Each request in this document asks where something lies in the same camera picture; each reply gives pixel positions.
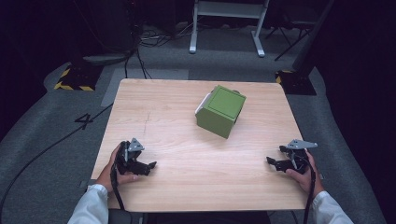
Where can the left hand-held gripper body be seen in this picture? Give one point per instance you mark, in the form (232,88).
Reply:
(125,157)

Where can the person's left hand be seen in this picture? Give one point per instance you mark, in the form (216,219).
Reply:
(107,175)

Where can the black folding stand legs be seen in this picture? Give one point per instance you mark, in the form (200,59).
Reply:
(291,35)

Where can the person's right hand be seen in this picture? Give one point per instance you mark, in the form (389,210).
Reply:
(306,179)

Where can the black yellow striped stand base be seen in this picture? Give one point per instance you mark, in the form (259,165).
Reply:
(295,82)
(77,77)

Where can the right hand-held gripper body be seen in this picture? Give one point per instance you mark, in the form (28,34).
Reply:
(298,155)

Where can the green box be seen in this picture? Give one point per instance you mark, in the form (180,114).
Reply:
(221,111)

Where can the white metal stand frame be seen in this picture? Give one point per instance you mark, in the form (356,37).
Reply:
(229,12)

